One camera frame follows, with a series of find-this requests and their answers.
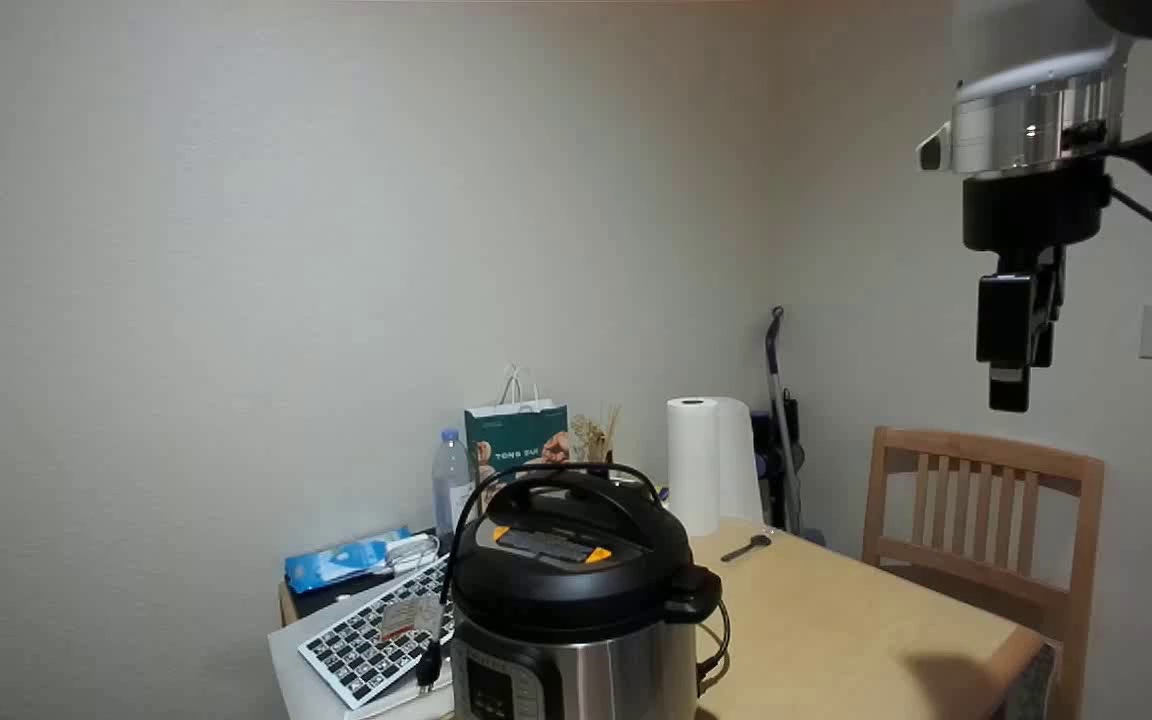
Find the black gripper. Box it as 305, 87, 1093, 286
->
962, 155, 1115, 416

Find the wooden slat-back chair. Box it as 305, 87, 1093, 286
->
860, 423, 1111, 720

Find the white paper towel roll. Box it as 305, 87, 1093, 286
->
664, 393, 770, 540

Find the small black tool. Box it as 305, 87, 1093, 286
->
716, 532, 776, 569

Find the green printed paper bag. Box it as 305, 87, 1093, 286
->
462, 374, 571, 489

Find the black round appliance lid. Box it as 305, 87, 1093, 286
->
450, 465, 729, 720

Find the clear plastic water bottle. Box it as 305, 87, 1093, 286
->
434, 427, 478, 551

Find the blue plastic packet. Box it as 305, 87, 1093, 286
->
283, 527, 439, 616

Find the white side table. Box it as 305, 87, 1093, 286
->
263, 597, 462, 720

